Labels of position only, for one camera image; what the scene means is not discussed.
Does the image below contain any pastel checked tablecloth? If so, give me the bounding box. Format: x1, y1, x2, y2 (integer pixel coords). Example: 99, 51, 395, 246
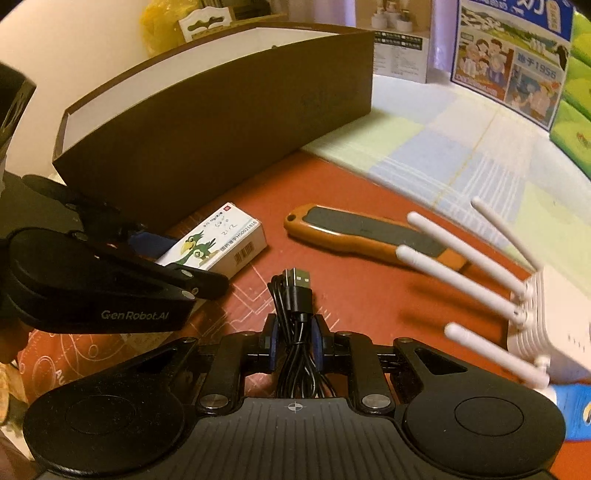
300, 71, 591, 278

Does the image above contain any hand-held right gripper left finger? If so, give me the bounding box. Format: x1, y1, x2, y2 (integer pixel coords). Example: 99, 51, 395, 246
117, 315, 279, 415

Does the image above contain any white hang tag card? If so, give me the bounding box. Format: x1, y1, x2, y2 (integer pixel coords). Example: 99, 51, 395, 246
178, 7, 232, 44

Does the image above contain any white router with antennas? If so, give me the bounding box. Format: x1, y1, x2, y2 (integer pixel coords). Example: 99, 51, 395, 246
397, 196, 591, 388

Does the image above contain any bundle of green tissue packets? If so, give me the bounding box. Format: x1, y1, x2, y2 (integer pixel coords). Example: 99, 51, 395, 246
549, 9, 591, 171

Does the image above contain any white bird print medicine box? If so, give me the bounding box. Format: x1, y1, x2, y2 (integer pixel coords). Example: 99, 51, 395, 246
154, 203, 269, 280

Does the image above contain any person's left hand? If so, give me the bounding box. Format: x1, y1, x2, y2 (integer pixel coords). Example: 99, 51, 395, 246
0, 320, 27, 367

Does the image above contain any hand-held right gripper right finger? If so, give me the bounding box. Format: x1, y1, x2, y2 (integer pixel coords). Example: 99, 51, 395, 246
313, 316, 467, 411

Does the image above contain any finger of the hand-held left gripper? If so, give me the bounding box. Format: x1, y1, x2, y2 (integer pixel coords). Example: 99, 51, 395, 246
78, 233, 230, 302
23, 174, 169, 252

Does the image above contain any orange grey utility knife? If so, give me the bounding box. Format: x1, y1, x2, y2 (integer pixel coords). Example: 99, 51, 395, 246
284, 203, 467, 273

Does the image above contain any yellow plastic bag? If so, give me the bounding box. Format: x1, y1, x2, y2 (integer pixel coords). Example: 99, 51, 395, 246
139, 0, 195, 58

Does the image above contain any red printed cardboard mat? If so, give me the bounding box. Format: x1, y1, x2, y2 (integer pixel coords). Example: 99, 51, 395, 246
14, 150, 555, 407

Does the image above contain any brown cardboard box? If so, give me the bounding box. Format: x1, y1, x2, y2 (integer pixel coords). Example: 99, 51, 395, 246
52, 23, 375, 232

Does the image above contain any blue illustrated milk carton box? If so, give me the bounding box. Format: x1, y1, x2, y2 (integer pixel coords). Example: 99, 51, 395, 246
450, 0, 575, 130

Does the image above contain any black usb cable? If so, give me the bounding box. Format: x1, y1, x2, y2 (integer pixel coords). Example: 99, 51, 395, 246
268, 267, 338, 400

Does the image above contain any small white product box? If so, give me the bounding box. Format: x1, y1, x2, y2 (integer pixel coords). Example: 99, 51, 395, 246
369, 0, 432, 84

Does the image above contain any blue and white box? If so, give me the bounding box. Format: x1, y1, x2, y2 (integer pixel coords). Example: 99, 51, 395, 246
551, 383, 591, 444

